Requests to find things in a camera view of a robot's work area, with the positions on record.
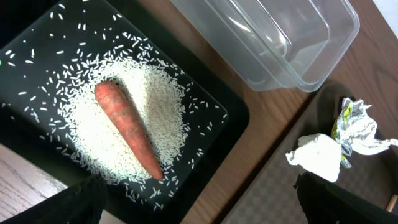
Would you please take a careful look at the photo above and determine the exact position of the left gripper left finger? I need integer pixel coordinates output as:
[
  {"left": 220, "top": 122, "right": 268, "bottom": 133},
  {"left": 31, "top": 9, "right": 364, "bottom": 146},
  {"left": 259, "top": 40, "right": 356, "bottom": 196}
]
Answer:
[{"left": 2, "top": 174, "right": 108, "bottom": 224}]

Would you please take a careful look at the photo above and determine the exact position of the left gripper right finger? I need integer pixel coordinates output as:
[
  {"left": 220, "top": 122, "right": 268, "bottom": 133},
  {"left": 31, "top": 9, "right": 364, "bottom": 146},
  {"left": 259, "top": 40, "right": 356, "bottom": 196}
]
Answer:
[{"left": 294, "top": 172, "right": 397, "bottom": 224}]

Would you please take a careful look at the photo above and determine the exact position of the white tissue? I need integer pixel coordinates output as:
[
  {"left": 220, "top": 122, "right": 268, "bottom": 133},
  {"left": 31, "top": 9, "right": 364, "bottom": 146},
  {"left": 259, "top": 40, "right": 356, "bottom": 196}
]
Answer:
[
  {"left": 346, "top": 100, "right": 397, "bottom": 156},
  {"left": 285, "top": 133, "right": 341, "bottom": 182}
]

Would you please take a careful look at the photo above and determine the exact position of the wooden chopstick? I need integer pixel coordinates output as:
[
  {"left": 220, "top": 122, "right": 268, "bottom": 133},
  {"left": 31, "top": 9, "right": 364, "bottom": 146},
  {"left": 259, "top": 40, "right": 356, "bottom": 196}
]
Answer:
[{"left": 386, "top": 195, "right": 398, "bottom": 212}]

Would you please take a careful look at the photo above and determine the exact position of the foil wrapper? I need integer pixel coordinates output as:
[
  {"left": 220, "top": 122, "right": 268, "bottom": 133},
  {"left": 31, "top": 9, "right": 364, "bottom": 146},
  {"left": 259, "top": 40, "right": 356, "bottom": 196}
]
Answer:
[{"left": 331, "top": 98, "right": 354, "bottom": 169}]

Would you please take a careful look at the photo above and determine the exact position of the orange carrot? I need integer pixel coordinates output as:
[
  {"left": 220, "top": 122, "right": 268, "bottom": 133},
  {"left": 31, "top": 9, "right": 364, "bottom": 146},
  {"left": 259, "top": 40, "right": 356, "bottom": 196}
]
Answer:
[{"left": 94, "top": 81, "right": 164, "bottom": 180}]

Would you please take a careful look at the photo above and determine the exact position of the white rice pile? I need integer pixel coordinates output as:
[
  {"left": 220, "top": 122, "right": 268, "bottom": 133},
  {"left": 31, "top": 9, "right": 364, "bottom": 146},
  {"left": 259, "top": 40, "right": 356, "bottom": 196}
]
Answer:
[{"left": 0, "top": 2, "right": 229, "bottom": 212}]

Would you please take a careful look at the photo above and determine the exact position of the black waste tray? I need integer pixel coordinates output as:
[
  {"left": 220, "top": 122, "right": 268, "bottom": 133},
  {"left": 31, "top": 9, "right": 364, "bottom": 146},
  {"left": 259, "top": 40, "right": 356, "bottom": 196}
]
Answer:
[{"left": 1, "top": 1, "right": 249, "bottom": 223}]

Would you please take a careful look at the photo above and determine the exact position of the dark brown serving tray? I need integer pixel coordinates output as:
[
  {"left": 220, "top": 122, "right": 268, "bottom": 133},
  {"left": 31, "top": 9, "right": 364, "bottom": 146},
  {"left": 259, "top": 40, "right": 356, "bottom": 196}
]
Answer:
[{"left": 223, "top": 81, "right": 397, "bottom": 223}]

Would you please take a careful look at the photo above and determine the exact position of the crumpled white tissue top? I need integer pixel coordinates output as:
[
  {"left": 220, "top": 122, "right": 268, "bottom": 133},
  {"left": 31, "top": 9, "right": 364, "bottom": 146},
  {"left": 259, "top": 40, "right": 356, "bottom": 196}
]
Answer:
[{"left": 346, "top": 100, "right": 397, "bottom": 156}]

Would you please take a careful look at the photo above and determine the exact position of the clear plastic bin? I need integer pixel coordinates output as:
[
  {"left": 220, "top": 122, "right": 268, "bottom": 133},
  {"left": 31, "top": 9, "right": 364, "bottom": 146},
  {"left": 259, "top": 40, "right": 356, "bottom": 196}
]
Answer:
[{"left": 173, "top": 0, "right": 360, "bottom": 92}]

